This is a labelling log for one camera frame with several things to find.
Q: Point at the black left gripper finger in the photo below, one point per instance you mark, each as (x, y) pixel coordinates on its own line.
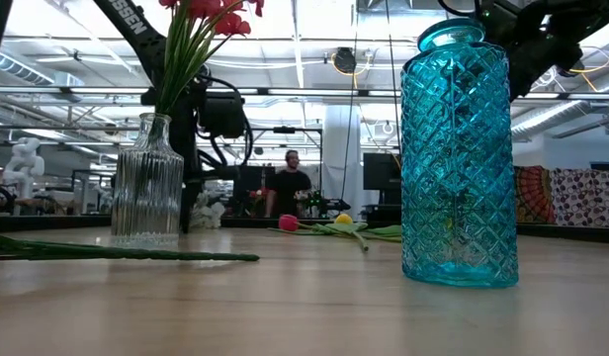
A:
(191, 207)

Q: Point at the green stems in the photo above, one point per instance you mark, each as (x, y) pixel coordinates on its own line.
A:
(136, 253)

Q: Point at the red artificial flower bunch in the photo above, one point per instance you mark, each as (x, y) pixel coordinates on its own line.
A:
(186, 54)

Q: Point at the red artificial tulip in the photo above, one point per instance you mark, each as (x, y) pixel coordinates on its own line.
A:
(288, 222)

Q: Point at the yellow artificial tulip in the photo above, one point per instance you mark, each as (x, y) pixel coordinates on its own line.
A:
(343, 218)
(386, 230)

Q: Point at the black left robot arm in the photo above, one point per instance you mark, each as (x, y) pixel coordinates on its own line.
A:
(136, 29)

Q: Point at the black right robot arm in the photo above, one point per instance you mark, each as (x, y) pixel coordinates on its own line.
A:
(532, 15)

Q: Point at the clear ribbed glass vase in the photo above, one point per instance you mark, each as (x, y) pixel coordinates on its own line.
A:
(146, 188)

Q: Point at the blue diamond-pattern glass vase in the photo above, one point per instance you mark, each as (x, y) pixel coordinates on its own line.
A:
(458, 173)

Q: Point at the black upright panel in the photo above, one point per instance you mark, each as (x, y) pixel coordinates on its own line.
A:
(250, 180)

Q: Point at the person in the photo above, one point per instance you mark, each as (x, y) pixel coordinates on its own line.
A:
(287, 190)

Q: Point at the orange patterned cloth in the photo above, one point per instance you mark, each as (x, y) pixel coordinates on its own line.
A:
(532, 193)

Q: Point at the white dotted cloth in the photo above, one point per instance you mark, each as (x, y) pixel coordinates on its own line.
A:
(581, 198)

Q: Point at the white robot figure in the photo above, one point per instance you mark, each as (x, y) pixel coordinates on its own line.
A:
(24, 163)

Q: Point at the black ceiling device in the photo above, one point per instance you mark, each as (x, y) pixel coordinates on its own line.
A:
(344, 60)

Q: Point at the black monitor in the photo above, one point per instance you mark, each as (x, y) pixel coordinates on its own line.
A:
(381, 170)

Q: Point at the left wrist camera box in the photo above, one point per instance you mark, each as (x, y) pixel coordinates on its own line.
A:
(223, 116)

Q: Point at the black aluminium table frame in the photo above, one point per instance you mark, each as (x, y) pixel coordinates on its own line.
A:
(265, 222)

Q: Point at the black gantry frame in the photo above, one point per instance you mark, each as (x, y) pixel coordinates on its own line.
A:
(285, 129)

